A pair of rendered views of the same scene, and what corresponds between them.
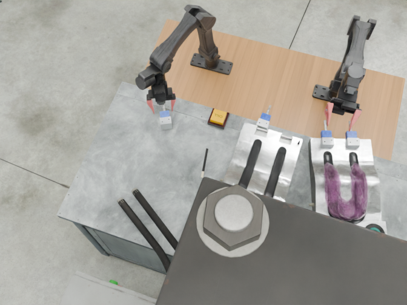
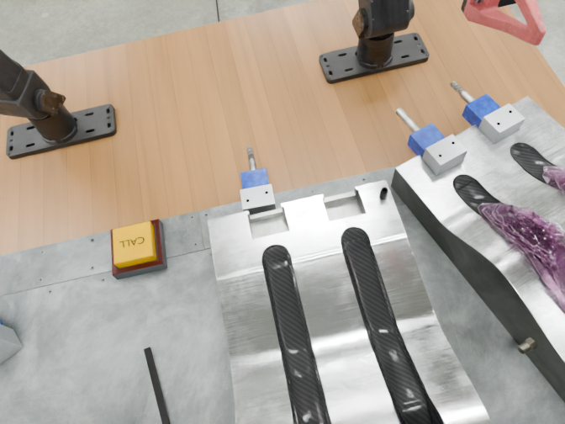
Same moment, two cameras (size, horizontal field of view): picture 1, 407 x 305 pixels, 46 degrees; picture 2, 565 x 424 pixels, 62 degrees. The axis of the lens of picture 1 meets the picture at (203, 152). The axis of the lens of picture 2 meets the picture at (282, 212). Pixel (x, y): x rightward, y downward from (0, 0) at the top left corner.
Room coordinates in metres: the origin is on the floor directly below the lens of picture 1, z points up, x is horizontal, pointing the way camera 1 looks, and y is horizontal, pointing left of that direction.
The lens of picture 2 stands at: (0.66, -0.15, 1.47)
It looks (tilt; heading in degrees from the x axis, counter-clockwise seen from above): 62 degrees down; 335
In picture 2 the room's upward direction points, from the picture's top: 9 degrees counter-clockwise
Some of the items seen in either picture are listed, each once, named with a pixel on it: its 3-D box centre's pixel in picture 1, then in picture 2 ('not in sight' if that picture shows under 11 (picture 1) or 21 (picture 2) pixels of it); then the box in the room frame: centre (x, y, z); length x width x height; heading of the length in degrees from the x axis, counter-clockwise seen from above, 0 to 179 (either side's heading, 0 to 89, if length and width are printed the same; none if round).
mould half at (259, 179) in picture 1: (256, 183); (344, 384); (0.71, -0.21, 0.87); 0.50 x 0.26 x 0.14; 159
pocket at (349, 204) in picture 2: (285, 140); (342, 209); (0.90, -0.35, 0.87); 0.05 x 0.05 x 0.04; 69
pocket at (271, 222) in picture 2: (261, 133); (269, 226); (0.94, -0.25, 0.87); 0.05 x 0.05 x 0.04; 69
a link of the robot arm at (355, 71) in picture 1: (354, 73); not in sight; (0.98, -0.56, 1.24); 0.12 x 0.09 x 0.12; 160
